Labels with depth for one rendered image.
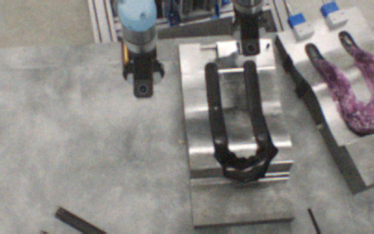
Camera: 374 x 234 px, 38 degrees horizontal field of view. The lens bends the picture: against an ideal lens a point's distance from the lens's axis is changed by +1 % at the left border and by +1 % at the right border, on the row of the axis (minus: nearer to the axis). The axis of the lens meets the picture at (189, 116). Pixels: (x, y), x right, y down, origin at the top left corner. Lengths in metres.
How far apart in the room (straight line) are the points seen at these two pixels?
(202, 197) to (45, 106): 0.52
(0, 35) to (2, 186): 1.25
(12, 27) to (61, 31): 0.23
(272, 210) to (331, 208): 0.18
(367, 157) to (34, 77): 0.94
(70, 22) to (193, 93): 1.27
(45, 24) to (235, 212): 1.55
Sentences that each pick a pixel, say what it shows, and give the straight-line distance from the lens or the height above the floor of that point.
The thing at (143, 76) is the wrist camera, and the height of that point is 1.11.
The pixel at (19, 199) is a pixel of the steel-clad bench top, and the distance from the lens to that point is 1.53.
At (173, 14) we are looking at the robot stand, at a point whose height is 0.26.
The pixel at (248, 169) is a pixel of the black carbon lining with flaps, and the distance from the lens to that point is 1.44.
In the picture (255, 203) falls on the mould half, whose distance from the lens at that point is 1.43.
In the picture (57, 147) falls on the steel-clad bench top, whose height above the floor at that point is 0.80.
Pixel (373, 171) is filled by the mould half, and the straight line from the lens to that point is 1.48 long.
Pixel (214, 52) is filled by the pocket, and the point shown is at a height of 0.86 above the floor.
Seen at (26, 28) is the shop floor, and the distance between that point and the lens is 2.68.
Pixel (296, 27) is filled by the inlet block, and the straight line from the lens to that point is 1.62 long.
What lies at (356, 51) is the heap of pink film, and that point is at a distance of 1.63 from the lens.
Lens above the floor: 2.25
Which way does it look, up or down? 69 degrees down
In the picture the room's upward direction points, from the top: 5 degrees clockwise
